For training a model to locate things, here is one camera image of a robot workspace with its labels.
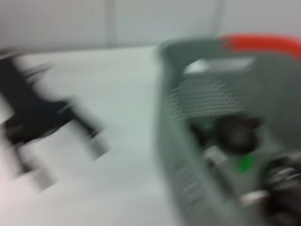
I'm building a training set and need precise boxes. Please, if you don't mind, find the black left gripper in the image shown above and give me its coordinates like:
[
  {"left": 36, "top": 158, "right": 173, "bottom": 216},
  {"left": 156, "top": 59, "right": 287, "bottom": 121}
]
[{"left": 0, "top": 50, "right": 111, "bottom": 193}]

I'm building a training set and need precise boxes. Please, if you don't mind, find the white toy brick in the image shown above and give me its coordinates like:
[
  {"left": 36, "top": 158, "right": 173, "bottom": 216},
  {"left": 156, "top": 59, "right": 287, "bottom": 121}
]
[{"left": 204, "top": 145, "right": 229, "bottom": 167}]

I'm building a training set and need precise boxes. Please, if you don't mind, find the green toy brick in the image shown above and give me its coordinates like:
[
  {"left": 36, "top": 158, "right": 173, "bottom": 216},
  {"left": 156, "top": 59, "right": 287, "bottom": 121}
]
[{"left": 236, "top": 154, "right": 257, "bottom": 172}]

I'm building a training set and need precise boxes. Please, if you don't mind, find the glass teacup black base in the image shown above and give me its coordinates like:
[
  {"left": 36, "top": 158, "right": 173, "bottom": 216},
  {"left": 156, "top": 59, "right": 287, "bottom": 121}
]
[{"left": 261, "top": 153, "right": 301, "bottom": 226}]

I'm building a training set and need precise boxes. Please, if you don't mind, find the grey-green perforated storage bin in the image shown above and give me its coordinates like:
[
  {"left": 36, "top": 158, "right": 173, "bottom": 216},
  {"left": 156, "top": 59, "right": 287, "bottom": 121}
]
[{"left": 154, "top": 32, "right": 301, "bottom": 226}]

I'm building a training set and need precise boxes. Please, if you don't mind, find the black round teapot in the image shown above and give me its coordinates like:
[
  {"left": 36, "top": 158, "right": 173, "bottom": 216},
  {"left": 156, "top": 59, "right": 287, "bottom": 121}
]
[{"left": 215, "top": 116, "right": 263, "bottom": 155}]

